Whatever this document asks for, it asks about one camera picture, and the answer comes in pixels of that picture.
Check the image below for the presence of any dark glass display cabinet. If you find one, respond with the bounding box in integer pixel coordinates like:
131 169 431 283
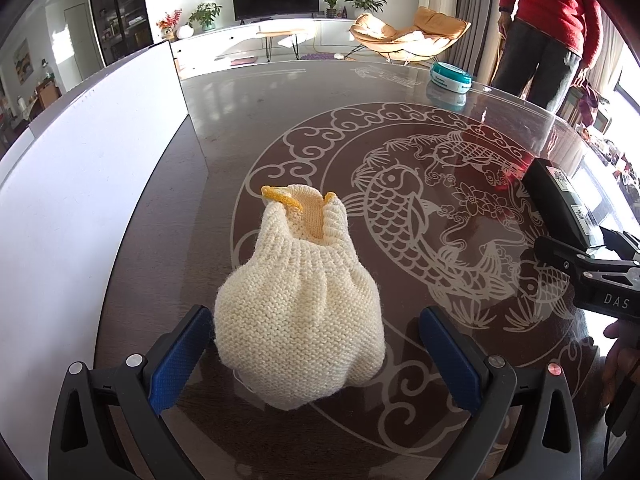
86 0 154 67

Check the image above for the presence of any orange lounge chair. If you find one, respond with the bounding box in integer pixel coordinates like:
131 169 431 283
349 6 474 65

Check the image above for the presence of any teal round tin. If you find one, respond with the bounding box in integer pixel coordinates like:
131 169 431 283
431 61 474 94

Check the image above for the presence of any brown wooden chair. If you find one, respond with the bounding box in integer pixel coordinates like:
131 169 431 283
35 82 64 109

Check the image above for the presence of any cream knitted glove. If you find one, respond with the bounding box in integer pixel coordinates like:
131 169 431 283
214 185 387 411

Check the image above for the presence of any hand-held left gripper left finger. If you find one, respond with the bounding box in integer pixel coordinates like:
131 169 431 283
47 305 215 480

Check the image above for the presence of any framed landscape painting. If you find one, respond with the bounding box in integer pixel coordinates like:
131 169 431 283
12 39 32 81

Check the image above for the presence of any green potted plant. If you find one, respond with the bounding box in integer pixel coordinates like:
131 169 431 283
188 2 224 31

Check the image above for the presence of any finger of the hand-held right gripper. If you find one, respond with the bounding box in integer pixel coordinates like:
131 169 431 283
534 236 640 292
600 227 640 262

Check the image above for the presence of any red flower arrangement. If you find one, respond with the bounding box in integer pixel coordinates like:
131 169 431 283
156 9 184 37

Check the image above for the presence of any person's right hand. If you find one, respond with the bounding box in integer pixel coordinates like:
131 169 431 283
601 320 640 408

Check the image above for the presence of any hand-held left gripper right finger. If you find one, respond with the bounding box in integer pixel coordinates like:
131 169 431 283
419 306 586 480

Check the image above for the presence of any large leafy potted plant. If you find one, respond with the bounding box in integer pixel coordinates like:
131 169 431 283
343 0 388 15

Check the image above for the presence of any white television console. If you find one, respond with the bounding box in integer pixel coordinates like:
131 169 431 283
170 19 362 70

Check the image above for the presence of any hairpin leg side table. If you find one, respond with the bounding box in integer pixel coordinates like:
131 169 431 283
256 27 307 62

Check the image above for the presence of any black printed carton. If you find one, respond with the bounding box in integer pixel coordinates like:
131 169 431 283
522 158 609 252

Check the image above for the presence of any white partition board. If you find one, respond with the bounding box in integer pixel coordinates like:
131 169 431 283
0 40 210 453

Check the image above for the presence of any grey curtain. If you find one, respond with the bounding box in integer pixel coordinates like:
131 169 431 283
452 0 507 82

